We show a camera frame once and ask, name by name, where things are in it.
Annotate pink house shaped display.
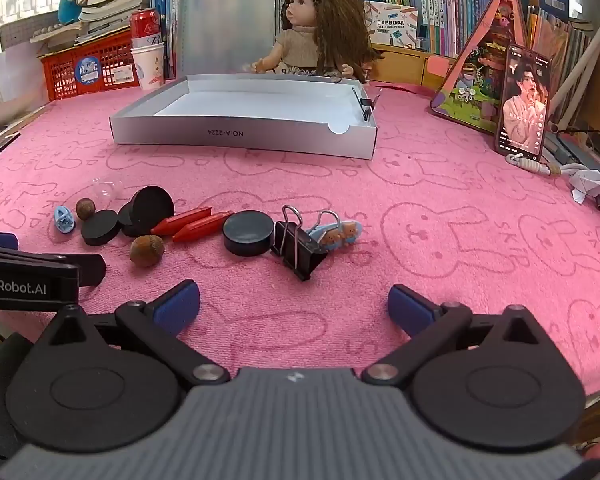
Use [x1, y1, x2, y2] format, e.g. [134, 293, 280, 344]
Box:
[430, 0, 531, 136]

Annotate pink rabbit print blanket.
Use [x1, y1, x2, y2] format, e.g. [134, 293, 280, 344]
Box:
[0, 77, 600, 411]

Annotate translucent plastic sheet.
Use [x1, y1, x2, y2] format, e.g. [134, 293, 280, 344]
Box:
[180, 0, 281, 78]

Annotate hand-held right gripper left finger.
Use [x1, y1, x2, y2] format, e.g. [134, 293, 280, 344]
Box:
[30, 280, 231, 387]

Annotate white pole stand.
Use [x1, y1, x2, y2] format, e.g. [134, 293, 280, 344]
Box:
[550, 0, 600, 133]

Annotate red chili peppers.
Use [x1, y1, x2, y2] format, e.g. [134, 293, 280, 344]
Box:
[151, 206, 213, 236]
[172, 211, 236, 242]

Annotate clear plastic half sphere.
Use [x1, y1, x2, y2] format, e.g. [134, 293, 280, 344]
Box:
[87, 177, 118, 206]

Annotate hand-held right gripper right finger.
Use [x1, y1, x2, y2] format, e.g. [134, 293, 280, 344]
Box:
[361, 284, 563, 386]

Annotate smartphone with lit screen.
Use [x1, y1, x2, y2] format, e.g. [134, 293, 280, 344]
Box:
[495, 44, 551, 157]

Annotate black round disc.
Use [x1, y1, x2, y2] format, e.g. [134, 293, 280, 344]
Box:
[130, 186, 176, 231]
[223, 210, 276, 257]
[117, 202, 153, 237]
[81, 210, 121, 247]

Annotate flat wooden ruler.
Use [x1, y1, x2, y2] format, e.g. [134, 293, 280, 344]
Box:
[0, 105, 51, 158]

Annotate white illustrated carton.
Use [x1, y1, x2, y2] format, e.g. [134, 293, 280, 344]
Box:
[362, 0, 420, 51]

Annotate black binder clip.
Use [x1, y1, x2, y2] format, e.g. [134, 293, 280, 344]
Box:
[352, 86, 383, 122]
[271, 205, 329, 282]

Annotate white paper cup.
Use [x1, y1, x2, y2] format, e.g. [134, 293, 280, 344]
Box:
[130, 42, 167, 92]

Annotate large brown acorn nut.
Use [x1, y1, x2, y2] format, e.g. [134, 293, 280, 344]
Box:
[130, 235, 166, 267]

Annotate row of shelved books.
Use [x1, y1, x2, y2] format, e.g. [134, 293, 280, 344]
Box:
[275, 0, 496, 56]

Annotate light blue bear hair clip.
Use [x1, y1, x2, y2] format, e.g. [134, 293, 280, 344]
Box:
[305, 210, 363, 253]

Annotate brown haired baby doll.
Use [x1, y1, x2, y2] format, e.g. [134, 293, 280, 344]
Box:
[240, 0, 381, 85]

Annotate red drink can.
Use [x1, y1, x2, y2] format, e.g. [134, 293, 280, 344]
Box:
[129, 8, 162, 51]

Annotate light blue plastic clip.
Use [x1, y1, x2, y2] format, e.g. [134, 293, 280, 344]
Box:
[54, 206, 76, 233]

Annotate wooden desktop drawer cabinet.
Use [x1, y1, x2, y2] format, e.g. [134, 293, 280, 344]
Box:
[370, 42, 461, 86]

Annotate white phone strap cord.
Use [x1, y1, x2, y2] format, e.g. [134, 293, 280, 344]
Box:
[505, 152, 563, 178]

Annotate white crumpled paper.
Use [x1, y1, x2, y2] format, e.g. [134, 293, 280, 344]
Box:
[567, 167, 600, 206]

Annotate red plastic basket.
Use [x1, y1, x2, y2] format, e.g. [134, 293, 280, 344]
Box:
[40, 30, 141, 102]

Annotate grey cardboard box tray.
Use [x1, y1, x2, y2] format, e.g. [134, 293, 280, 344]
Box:
[109, 74, 378, 161]

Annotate row of upright blue books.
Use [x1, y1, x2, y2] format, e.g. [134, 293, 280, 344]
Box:
[152, 0, 183, 81]

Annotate black cables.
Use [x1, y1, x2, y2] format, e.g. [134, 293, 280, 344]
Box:
[555, 127, 600, 171]

